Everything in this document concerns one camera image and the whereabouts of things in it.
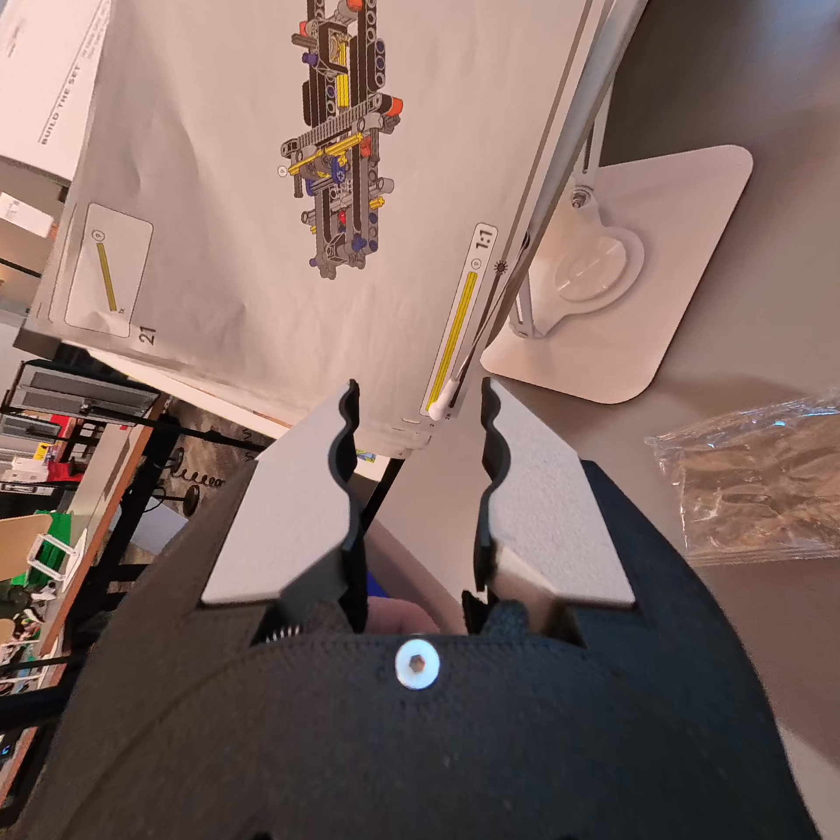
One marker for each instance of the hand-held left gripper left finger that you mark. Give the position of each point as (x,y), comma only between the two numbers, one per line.
(282,518)

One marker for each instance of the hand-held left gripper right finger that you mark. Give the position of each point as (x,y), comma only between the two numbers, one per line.
(558,518)

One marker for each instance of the lego instruction booklet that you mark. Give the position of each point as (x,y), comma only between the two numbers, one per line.
(216,216)

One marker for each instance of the wood-edged desk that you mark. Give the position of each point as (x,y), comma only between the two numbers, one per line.
(111,512)

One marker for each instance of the empty clear plastic bag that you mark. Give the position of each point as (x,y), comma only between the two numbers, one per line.
(761,485)

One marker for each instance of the small white stand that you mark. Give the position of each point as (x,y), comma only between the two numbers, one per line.
(72,551)

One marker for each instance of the green bin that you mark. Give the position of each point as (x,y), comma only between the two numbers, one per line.
(56,558)

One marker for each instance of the grey shelf unit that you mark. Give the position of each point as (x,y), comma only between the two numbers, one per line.
(79,394)

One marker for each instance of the tan plywood board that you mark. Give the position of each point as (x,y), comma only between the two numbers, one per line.
(19,544)

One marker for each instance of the white tablet stand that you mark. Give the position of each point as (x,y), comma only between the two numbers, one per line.
(689,262)

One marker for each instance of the white box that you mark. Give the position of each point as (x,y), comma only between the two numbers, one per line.
(23,216)

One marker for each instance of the printed task sheet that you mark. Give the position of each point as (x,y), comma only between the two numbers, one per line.
(46,79)

